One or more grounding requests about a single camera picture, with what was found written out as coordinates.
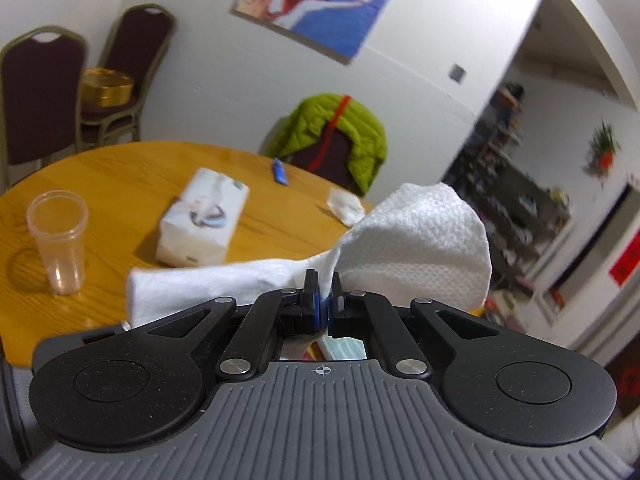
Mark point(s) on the blue small lighter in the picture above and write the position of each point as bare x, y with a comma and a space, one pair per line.
279, 172

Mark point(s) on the grey wall switch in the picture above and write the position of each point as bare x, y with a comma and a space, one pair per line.
457, 73

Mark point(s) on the metal shoe rack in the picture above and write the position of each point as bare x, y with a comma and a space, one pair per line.
522, 220

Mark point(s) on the hanging green plant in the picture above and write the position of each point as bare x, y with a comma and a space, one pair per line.
602, 151

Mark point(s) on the crumpled white tissue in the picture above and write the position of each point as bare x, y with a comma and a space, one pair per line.
346, 207

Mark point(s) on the teal towel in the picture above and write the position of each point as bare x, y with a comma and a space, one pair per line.
342, 349

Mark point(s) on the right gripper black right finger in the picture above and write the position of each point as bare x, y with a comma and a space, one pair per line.
371, 317

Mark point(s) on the white paper towel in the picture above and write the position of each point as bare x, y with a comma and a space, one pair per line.
420, 242

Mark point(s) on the clear plastic cup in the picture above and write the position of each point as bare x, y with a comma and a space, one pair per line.
57, 221

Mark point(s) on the white tissue pack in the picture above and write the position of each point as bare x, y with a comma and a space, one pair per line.
198, 228

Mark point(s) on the dark red banquet chair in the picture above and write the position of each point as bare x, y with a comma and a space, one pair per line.
41, 74

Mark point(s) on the green puffer jacket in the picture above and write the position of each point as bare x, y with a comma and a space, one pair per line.
334, 137

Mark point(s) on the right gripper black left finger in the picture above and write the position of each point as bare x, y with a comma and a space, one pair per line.
274, 316

